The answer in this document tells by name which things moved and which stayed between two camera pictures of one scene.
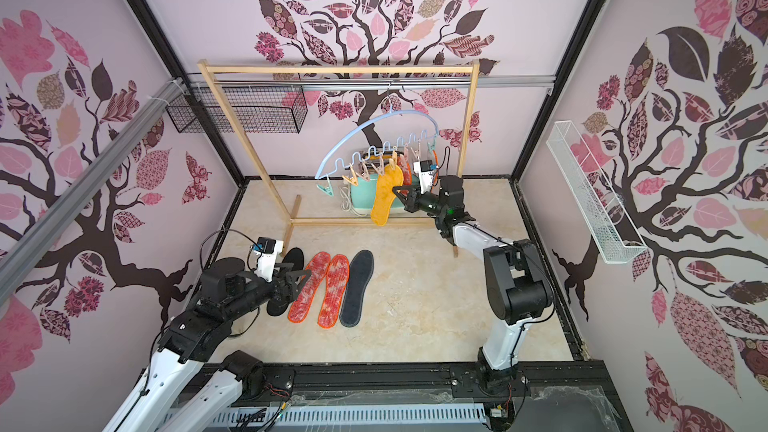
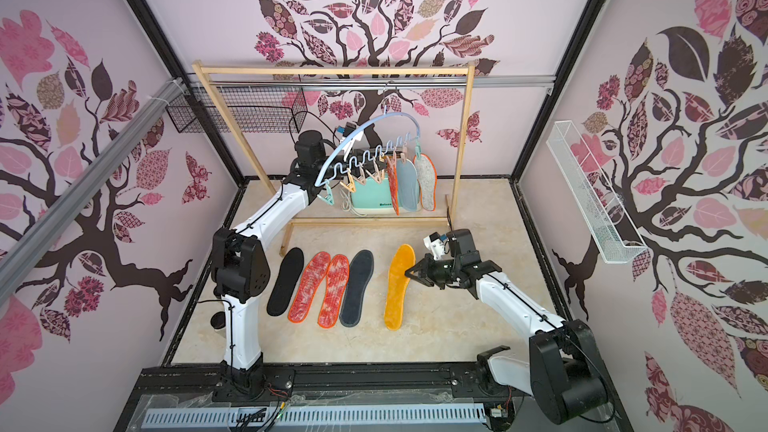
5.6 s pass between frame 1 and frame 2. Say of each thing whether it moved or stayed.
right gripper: moved
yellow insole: moved
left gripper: moved
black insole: stayed
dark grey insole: stayed
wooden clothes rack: stayed
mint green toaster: stayed
